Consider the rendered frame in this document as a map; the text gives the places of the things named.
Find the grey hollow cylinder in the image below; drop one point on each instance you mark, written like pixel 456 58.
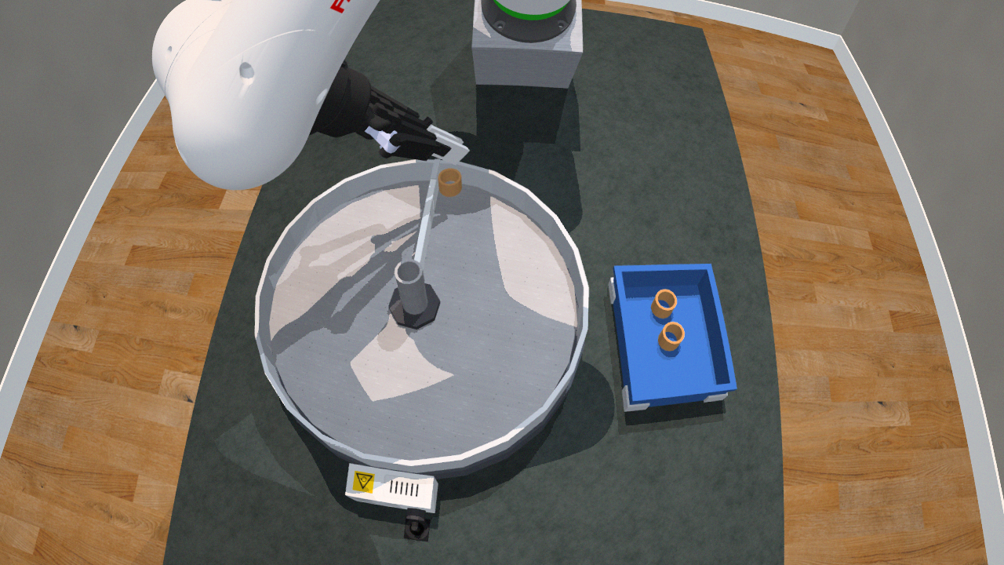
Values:
pixel 417 308
pixel 415 298
pixel 405 267

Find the tan hollow cylinder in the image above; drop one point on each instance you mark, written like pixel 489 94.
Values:
pixel 449 190
pixel 658 310
pixel 674 328

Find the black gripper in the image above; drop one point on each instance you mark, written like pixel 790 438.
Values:
pixel 358 114

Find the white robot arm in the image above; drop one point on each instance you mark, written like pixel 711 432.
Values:
pixel 248 81

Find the blue plastic crate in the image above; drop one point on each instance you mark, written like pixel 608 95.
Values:
pixel 703 357

